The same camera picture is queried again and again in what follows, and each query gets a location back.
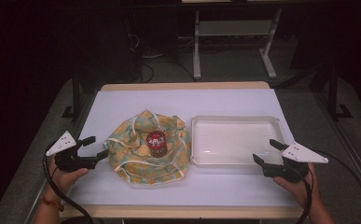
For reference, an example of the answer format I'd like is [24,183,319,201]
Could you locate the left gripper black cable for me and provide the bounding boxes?
[42,154,96,224]

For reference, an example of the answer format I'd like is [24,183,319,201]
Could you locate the white table mat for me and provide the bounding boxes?
[65,88,299,208]

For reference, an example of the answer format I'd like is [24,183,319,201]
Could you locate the person's left hand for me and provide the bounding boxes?
[45,156,90,206]

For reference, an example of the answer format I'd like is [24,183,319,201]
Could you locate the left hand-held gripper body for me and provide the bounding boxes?
[45,130,97,173]

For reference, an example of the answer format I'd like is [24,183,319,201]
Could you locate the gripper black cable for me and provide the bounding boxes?
[42,154,96,224]
[293,148,361,224]

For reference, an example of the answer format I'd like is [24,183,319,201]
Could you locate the floral yellow green cloth bag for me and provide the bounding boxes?
[104,108,192,188]

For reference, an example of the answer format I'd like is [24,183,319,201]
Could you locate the floor cables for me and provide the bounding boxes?
[126,31,199,84]

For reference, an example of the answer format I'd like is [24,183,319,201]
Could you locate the black metal stand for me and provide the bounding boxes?
[308,60,354,121]
[61,74,83,121]

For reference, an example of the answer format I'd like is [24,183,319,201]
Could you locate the white plastic tray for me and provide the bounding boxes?
[189,115,287,168]

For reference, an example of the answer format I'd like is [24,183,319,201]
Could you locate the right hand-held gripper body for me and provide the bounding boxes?
[261,142,329,184]

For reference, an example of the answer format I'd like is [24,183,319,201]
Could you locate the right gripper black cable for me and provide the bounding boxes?
[293,148,361,224]

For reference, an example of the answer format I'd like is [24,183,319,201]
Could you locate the red string bracelet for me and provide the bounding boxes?
[40,195,65,213]

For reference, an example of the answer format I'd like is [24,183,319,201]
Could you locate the person's right hand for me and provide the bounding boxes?
[272,163,323,210]

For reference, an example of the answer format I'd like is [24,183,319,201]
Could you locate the red can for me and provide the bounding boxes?
[146,130,169,159]

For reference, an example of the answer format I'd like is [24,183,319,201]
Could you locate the white metal desk frame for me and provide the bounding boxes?
[192,7,284,80]

